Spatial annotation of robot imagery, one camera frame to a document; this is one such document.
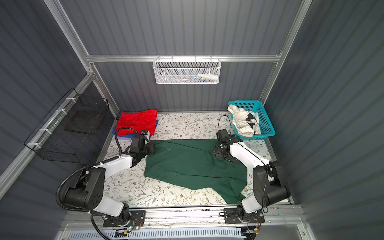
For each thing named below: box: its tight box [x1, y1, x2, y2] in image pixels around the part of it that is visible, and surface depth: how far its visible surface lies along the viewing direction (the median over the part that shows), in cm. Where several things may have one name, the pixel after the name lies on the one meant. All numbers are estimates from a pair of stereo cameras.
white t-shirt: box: [227, 104, 262, 138], surface depth 114 cm
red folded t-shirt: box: [116, 109, 158, 136], surface depth 111 cm
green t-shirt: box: [143, 139, 248, 205], surface depth 93 cm
